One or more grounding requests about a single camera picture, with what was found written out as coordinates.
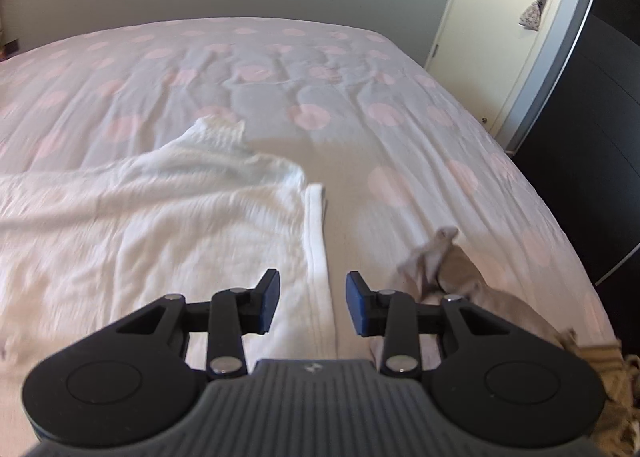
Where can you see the black wardrobe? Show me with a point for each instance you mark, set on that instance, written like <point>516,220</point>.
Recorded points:
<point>595,112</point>

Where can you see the cream door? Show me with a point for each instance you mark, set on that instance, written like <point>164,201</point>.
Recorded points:
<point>500,32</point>

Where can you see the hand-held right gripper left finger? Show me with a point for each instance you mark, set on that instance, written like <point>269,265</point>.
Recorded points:
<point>270,298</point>

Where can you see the pink dotted bed cover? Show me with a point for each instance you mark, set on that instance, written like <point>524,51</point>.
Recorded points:
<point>320,87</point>

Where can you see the tan knitted cloth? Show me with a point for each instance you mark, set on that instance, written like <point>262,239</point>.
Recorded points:
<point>612,387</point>

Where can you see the white knit sweater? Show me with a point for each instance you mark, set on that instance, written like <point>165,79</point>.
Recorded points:
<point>150,222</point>

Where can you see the small patterned fabric pouch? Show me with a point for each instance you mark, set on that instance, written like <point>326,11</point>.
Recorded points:
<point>531,14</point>

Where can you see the beige cloth garment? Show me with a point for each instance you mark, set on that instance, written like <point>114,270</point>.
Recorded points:
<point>450,272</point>

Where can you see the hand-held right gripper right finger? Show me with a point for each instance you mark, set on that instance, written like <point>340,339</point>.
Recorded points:
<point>356,302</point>

